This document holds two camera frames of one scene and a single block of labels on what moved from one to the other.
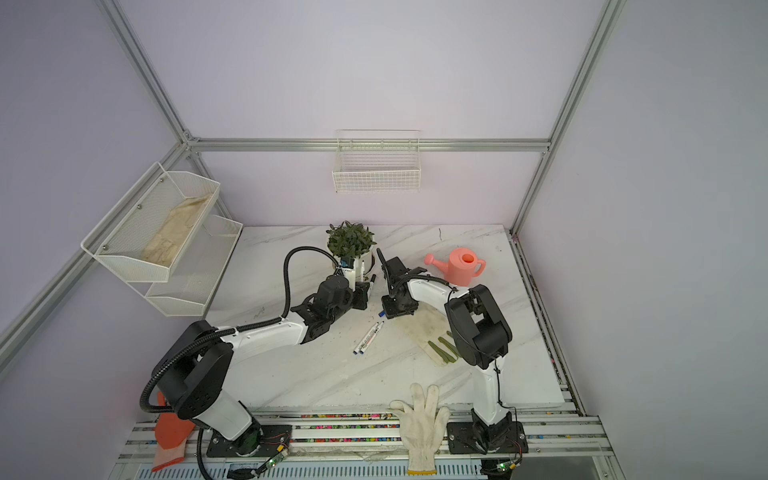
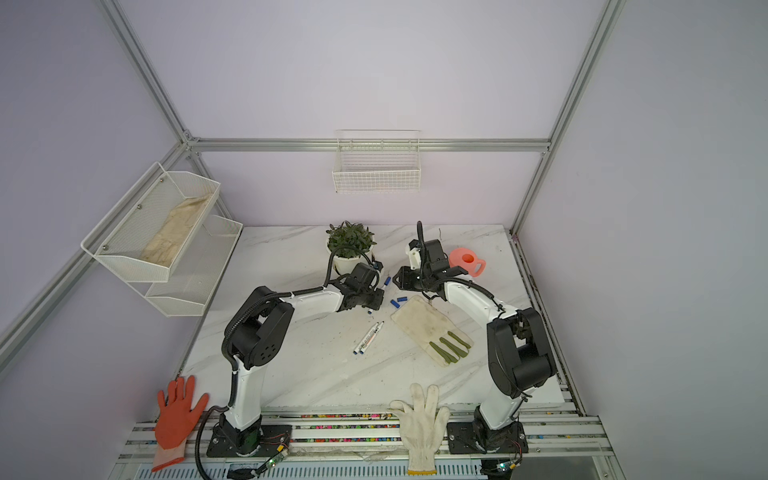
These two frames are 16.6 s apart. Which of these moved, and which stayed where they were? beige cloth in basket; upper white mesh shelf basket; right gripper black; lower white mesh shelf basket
Moved: right gripper black
Stayed: upper white mesh shelf basket; lower white mesh shelf basket; beige cloth in basket
